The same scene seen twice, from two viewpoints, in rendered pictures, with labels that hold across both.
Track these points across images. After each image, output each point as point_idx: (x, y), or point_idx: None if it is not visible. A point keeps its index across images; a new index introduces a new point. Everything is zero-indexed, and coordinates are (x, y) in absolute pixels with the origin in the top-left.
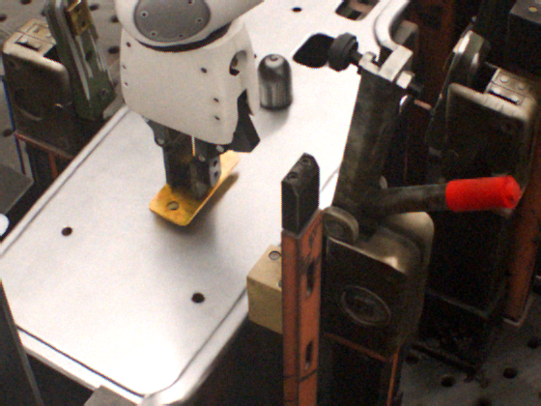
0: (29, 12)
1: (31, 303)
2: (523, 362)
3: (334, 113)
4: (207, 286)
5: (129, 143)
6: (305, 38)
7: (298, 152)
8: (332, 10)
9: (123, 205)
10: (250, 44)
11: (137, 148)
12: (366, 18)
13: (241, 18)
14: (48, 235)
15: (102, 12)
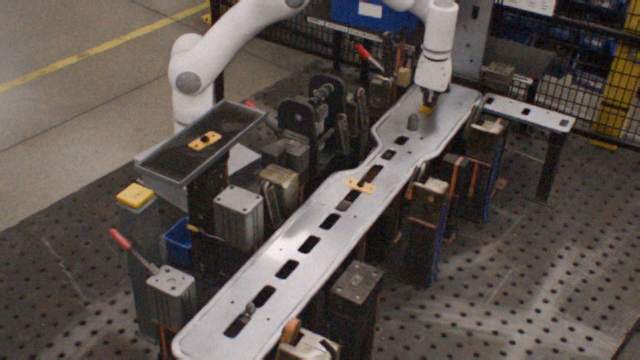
0: (557, 331)
1: (463, 91)
2: None
3: (394, 123)
4: (420, 93)
5: (450, 119)
6: (405, 143)
7: (403, 115)
8: (397, 152)
9: (446, 107)
10: (418, 61)
11: (447, 118)
12: (385, 149)
13: (421, 55)
14: (464, 102)
15: (513, 327)
